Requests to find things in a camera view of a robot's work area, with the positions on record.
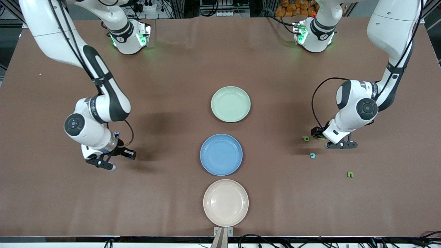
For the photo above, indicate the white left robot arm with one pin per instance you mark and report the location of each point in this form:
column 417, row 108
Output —
column 389, row 34

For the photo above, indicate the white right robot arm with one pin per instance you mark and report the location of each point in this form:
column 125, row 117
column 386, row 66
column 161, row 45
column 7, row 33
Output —
column 51, row 34

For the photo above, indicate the brown table cover sheet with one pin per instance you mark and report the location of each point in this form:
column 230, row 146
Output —
column 172, row 206

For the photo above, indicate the light green plate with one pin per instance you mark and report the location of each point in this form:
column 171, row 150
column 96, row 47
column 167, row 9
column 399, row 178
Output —
column 231, row 104

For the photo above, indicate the blue plate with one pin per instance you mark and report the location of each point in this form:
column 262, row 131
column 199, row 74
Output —
column 221, row 155

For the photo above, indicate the beige plate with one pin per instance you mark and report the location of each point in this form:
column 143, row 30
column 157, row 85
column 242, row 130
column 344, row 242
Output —
column 225, row 203

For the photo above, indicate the orange mesh bag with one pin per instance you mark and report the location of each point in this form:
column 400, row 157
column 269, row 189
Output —
column 293, row 7

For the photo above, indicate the white power strip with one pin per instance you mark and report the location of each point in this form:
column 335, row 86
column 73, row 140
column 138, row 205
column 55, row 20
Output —
column 228, row 13

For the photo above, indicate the power strip with black plugs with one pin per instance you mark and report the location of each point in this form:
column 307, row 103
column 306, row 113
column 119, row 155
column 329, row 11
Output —
column 146, row 6

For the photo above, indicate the grey metal bracket post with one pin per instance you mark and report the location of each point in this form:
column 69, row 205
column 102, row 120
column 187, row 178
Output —
column 223, row 231

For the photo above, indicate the aluminium frame bar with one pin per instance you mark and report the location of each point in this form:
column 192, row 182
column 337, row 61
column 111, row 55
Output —
column 22, row 24
column 433, row 7

